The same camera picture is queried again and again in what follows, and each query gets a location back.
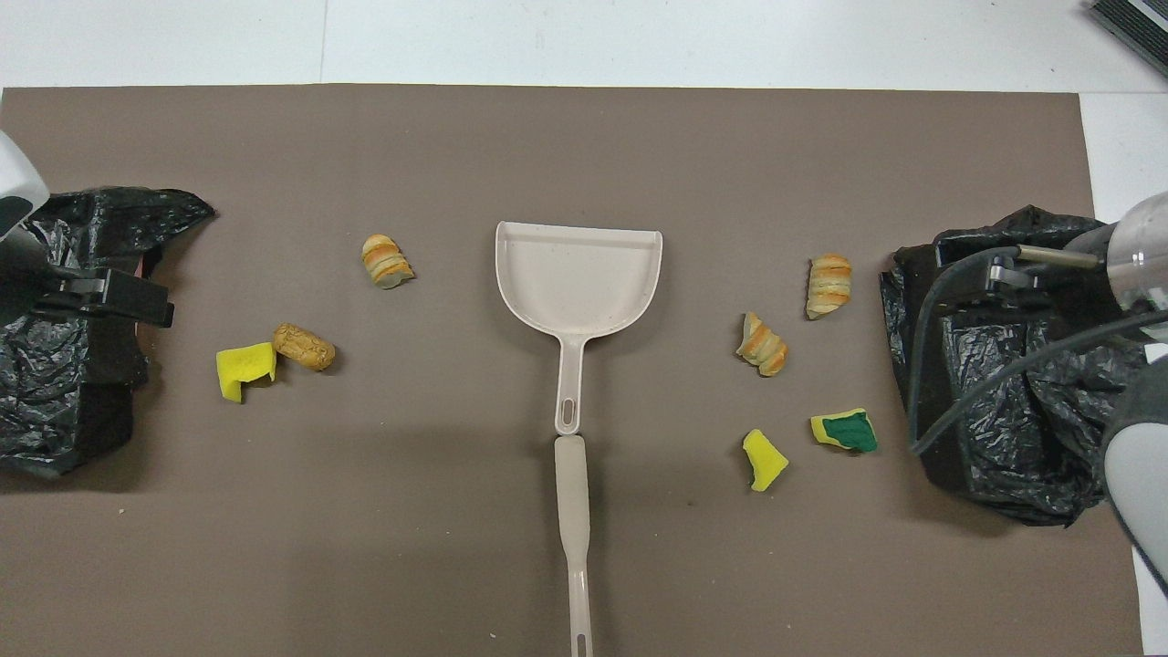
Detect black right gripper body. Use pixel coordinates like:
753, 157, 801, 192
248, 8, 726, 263
935, 239, 1050, 316

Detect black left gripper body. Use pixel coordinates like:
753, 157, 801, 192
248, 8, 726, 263
36, 269, 175, 328

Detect yellow sponge piece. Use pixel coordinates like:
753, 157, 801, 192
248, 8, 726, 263
742, 428, 790, 493
215, 341, 278, 404

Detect striped croissant piece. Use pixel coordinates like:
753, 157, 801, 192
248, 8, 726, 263
805, 253, 854, 321
361, 234, 416, 291
735, 311, 790, 378

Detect brown bread roll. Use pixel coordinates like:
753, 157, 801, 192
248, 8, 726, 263
272, 322, 337, 372

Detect green and yellow sponge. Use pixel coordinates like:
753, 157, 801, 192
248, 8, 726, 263
810, 407, 880, 454

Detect beige plastic dustpan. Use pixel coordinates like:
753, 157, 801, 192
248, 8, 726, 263
495, 221, 664, 436

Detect beige hand brush black bristles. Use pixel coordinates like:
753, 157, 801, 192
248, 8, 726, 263
554, 435, 595, 657

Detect black trash bag bin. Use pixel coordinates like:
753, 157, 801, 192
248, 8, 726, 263
880, 204, 1152, 527
0, 187, 217, 478

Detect dark ribbed panel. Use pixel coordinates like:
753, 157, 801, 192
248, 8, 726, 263
1086, 0, 1168, 54

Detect brown table mat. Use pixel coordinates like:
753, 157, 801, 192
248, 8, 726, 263
0, 85, 1143, 657

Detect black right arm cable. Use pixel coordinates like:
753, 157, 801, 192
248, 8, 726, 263
910, 245, 1168, 455

